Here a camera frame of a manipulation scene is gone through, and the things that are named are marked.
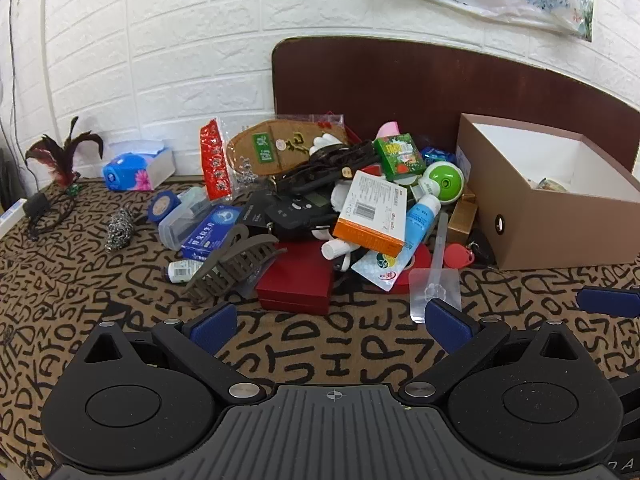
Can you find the steel wool scrubber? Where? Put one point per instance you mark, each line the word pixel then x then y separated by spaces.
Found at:
pixel 120 230

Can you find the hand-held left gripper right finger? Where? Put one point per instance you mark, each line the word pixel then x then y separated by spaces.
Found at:
pixel 446 325

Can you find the gold box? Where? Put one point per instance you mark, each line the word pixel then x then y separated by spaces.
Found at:
pixel 462 220

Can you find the red gift box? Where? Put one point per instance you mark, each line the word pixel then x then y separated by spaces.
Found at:
pixel 295 285

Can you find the blue medicine box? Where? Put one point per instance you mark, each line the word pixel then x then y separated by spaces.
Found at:
pixel 207 232

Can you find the green white round device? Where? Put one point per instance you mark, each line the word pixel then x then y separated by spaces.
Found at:
pixel 442 180

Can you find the brown hair claw clip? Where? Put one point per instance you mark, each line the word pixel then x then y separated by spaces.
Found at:
pixel 225 267

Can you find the dark red feather toy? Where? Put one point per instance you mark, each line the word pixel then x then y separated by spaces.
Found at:
pixel 62 152

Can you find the blue white tube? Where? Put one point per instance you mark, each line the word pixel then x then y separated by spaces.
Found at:
pixel 422 222

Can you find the red key fob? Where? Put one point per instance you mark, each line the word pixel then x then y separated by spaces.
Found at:
pixel 457 255

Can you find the black key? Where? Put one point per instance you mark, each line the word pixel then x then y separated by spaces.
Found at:
pixel 482 251

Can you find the white round pad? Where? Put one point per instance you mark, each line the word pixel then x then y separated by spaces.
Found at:
pixel 340 197

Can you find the round blue tin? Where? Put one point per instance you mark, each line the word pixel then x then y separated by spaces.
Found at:
pixel 164 206

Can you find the blue tissue pack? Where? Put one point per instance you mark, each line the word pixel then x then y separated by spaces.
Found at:
pixel 132 170

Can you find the brown cardboard box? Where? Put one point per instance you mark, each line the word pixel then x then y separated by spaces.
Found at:
pixel 525 225

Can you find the small white bottle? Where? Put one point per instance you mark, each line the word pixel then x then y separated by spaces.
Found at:
pixel 181 271

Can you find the white flat box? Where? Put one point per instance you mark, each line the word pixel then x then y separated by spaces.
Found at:
pixel 11 216

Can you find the white capped cylinder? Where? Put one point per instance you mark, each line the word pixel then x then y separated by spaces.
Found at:
pixel 336 248

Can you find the clear plastic case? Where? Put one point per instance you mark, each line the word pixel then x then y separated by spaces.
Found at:
pixel 182 217

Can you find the orange white medicine box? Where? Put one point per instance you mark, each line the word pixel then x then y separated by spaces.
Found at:
pixel 372 215

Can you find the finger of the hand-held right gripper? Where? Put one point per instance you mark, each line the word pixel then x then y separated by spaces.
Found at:
pixel 607 302

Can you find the brown lettered blanket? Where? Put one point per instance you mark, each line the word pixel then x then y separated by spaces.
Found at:
pixel 100 280

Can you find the patterned small jar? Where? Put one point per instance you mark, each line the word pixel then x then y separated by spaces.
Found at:
pixel 552 184

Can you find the packaged brown insole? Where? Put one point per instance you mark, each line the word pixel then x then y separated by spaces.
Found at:
pixel 280 147

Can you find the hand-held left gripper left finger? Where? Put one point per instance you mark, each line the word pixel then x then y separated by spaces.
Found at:
pixel 216 327

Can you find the blue candy wrapper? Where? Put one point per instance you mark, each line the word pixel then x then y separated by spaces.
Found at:
pixel 437 155

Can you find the red tape roll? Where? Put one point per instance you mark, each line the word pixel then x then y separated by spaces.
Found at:
pixel 420 265

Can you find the green printed box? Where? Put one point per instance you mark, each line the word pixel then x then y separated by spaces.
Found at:
pixel 400 155

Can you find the dark brown wooden headboard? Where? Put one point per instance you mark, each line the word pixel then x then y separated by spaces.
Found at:
pixel 400 85

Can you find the red snack packet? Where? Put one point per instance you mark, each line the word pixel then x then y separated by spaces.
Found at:
pixel 216 165

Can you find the black device with buttons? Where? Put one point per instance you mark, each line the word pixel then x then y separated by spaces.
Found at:
pixel 300 215

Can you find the pink plastic piece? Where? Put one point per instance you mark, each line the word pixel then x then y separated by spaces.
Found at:
pixel 387 129

